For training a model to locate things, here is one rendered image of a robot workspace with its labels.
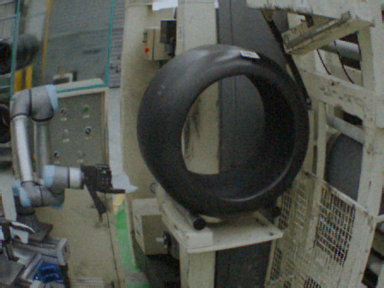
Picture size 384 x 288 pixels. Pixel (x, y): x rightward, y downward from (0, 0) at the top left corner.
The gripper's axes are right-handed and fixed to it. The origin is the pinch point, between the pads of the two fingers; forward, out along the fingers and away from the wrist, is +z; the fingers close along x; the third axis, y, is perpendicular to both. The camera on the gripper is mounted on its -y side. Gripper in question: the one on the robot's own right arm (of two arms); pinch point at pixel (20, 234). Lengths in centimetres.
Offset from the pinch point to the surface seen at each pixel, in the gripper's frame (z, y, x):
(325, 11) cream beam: 56, -70, -78
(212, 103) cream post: -4, -31, -111
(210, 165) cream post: -4, -8, -113
